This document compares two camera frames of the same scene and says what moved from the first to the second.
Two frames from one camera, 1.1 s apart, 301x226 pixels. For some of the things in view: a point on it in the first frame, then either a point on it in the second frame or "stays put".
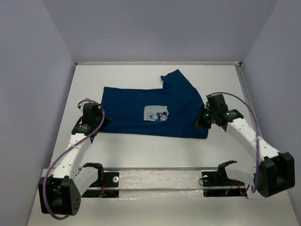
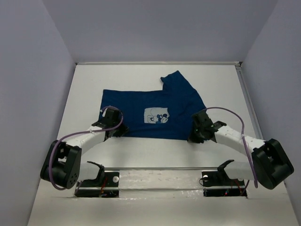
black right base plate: x=214 y=184 stays put
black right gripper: x=200 y=121 -> x=192 y=138
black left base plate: x=106 y=187 stays put
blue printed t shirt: x=170 y=111 stays put
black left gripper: x=103 y=120 -> x=116 y=131
